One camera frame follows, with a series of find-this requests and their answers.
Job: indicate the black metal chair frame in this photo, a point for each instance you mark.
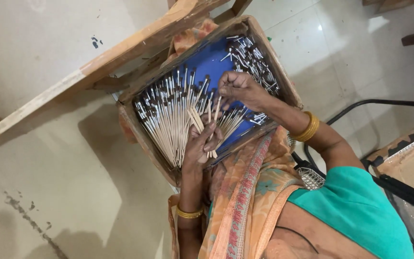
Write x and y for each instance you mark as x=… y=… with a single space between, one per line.
x=401 y=190

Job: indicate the gold bangles on left wrist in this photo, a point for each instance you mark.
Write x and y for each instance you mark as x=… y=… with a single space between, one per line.
x=189 y=213

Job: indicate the person's left hand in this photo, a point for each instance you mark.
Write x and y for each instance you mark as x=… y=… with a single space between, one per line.
x=198 y=151

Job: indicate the orange floral saree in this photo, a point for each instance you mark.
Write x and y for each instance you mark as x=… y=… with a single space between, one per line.
x=250 y=194

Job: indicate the wooden frame furniture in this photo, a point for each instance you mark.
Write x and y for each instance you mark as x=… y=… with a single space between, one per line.
x=120 y=59

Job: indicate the single wooden brush stick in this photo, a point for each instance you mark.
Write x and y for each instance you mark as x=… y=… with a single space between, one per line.
x=217 y=108

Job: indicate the person's right fingers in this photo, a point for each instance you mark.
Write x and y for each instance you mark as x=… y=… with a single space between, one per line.
x=226 y=86

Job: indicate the gold bangles on wrist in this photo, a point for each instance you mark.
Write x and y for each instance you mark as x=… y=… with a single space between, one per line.
x=308 y=127
x=189 y=213

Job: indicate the gold bangles on right wrist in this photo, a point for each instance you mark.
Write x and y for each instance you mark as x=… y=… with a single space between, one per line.
x=308 y=127

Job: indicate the orange patterned cloth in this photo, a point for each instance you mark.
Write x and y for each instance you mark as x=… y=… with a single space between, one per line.
x=189 y=37

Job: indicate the teal blouse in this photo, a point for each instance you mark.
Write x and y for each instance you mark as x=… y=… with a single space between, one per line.
x=354 y=212

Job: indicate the bundle of wooden sticks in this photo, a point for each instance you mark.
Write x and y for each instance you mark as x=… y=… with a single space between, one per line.
x=197 y=120

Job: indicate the blue lining sheet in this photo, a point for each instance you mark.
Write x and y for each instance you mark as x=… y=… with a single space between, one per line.
x=212 y=63

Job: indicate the person's right hand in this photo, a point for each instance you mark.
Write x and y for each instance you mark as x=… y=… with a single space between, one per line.
x=244 y=90

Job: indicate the worn cardboard tray box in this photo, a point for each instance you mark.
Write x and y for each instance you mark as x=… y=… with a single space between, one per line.
x=140 y=144

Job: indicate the pile of finished small brushes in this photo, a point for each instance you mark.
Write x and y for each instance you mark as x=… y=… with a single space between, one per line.
x=167 y=115

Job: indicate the pile of metal ferrules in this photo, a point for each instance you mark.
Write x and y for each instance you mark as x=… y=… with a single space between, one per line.
x=252 y=59

